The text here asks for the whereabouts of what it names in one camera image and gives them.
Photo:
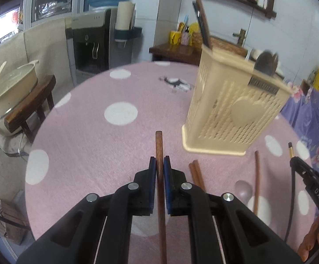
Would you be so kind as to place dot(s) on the person's right hand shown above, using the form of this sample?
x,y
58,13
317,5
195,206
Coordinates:
x,y
313,242

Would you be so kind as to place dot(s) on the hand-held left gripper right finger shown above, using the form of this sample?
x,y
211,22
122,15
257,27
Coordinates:
x,y
167,187

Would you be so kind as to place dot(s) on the grey round stand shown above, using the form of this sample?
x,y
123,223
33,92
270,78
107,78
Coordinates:
x,y
11,144

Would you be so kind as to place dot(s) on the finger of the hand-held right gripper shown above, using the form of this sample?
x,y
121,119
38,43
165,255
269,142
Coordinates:
x,y
299,166

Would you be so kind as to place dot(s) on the dark wooden chopstick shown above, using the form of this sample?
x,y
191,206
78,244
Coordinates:
x,y
198,16

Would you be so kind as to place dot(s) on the beige cloth cover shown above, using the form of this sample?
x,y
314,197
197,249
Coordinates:
x,y
47,52

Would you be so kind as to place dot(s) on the bamboo style faucet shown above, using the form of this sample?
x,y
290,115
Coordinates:
x,y
240,37

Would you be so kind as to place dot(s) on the grey water dispenser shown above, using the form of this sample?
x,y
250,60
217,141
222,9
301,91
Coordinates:
x,y
93,44

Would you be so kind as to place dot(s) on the brown wooden chopstick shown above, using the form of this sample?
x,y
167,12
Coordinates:
x,y
193,172
257,176
198,172
203,19
159,143

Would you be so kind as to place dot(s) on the yellow soap bottle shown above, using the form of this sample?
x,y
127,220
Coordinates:
x,y
194,31

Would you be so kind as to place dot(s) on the cream perforated utensil holder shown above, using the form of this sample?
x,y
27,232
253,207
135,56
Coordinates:
x,y
231,93

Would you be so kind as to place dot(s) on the pink polka dot tablecloth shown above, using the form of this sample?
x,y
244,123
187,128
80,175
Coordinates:
x,y
93,156

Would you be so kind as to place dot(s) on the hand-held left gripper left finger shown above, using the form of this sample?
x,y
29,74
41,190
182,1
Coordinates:
x,y
152,187

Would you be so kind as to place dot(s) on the dark wooden stool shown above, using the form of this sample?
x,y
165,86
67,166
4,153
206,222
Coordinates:
x,y
33,99

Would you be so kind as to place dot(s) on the stack of white bowls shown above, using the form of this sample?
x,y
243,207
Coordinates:
x,y
254,55

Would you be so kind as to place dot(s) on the yellow cup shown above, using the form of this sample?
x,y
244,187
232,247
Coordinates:
x,y
175,38

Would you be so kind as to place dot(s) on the small pink patterned cup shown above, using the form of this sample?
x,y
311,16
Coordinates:
x,y
185,38

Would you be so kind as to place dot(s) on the blue wall holder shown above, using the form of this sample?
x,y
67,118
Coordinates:
x,y
128,34

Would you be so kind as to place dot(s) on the wooden side table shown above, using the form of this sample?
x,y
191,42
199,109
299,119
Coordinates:
x,y
173,53

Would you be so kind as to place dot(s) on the purple floral cloth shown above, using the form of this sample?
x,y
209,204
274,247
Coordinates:
x,y
318,121

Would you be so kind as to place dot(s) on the wicker basket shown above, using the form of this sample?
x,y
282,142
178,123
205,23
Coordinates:
x,y
225,44

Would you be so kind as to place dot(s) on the brown cardboard box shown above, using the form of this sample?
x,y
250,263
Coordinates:
x,y
11,222

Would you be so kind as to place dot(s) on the cream pot with lid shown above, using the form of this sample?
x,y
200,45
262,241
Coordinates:
x,y
11,88

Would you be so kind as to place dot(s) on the metal spoon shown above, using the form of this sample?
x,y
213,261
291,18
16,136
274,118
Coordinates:
x,y
243,189

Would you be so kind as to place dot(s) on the white paper roll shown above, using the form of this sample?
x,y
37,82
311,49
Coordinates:
x,y
124,15

